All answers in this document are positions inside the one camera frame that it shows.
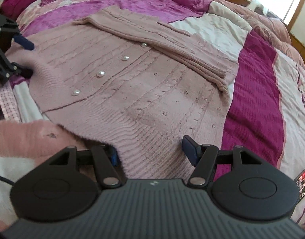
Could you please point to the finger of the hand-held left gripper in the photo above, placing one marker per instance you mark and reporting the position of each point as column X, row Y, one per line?
column 24, row 42
column 3, row 67

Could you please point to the pink knit cardigan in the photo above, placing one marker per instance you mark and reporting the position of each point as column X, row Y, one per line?
column 142, row 92

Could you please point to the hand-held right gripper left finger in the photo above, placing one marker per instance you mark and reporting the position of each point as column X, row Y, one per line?
column 113, row 156

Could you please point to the maroon cloth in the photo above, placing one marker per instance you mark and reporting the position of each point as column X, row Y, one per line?
column 28, row 0

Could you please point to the magenta and white patchwork quilt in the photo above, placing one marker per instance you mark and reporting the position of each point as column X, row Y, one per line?
column 257, row 92

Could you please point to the person's pink fuzzy clothing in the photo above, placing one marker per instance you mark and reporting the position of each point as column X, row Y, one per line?
column 23, row 139

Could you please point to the small white object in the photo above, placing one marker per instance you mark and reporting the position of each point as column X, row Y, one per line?
column 258, row 6

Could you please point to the white fuzzy cloth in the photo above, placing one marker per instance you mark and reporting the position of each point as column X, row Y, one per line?
column 5, row 164

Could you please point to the pink checked cloth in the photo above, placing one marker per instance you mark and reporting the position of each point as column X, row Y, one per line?
column 8, row 102

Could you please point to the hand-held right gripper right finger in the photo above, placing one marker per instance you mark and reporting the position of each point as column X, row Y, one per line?
column 191, row 151

